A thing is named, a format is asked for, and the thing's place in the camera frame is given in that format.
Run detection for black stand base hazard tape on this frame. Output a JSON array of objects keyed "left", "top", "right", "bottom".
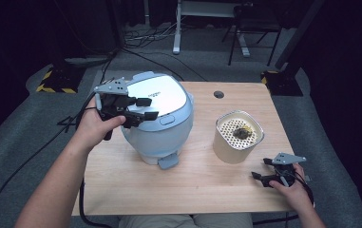
[
  {"left": 259, "top": 68, "right": 305, "bottom": 98},
  {"left": 35, "top": 64, "right": 87, "bottom": 95}
]

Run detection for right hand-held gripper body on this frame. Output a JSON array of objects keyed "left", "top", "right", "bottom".
[{"left": 259, "top": 152, "right": 307, "bottom": 188}]

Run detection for thin black floor cable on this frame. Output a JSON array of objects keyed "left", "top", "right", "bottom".
[{"left": 120, "top": 47, "right": 209, "bottom": 83}]

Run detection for bundle of floor cables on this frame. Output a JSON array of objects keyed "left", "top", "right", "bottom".
[{"left": 124, "top": 18, "right": 182, "bottom": 44}]

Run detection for person's khaki trousers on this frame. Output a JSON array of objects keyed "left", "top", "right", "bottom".
[{"left": 118, "top": 213, "right": 255, "bottom": 228}]

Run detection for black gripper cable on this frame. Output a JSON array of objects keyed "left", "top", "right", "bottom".
[
  {"left": 75, "top": 90, "right": 115, "bottom": 228},
  {"left": 253, "top": 170, "right": 315, "bottom": 226}
]

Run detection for light blue rice cooker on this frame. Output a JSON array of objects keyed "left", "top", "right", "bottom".
[{"left": 120, "top": 70, "right": 196, "bottom": 171}]

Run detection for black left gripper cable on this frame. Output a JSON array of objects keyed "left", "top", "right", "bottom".
[{"left": 75, "top": 90, "right": 115, "bottom": 228}]

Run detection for dark wet tea residue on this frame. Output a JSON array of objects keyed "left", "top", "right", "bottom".
[{"left": 232, "top": 125, "right": 255, "bottom": 141}]

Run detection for white desk frame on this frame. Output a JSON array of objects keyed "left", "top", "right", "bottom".
[{"left": 172, "top": 0, "right": 252, "bottom": 59}]

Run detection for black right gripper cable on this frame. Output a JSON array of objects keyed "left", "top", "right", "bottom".
[{"left": 253, "top": 170, "right": 315, "bottom": 226}]

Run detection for dark slanted stand pole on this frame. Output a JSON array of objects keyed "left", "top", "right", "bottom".
[{"left": 274, "top": 0, "right": 326, "bottom": 71}]

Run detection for person's left hand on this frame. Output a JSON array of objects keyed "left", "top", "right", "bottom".
[{"left": 71, "top": 97, "right": 127, "bottom": 154}]

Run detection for beige container with perforated strainer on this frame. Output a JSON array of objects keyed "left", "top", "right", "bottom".
[{"left": 212, "top": 109, "right": 265, "bottom": 165}]

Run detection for long black floor cable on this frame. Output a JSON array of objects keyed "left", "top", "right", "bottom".
[{"left": 0, "top": 51, "right": 116, "bottom": 228}]

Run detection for person's right hand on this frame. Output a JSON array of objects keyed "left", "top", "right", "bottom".
[{"left": 268, "top": 162, "right": 314, "bottom": 214}]

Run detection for black chair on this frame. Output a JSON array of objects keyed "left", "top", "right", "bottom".
[{"left": 220, "top": 2, "right": 285, "bottom": 67}]

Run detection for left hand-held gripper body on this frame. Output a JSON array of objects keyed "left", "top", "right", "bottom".
[{"left": 93, "top": 77, "right": 145, "bottom": 129}]

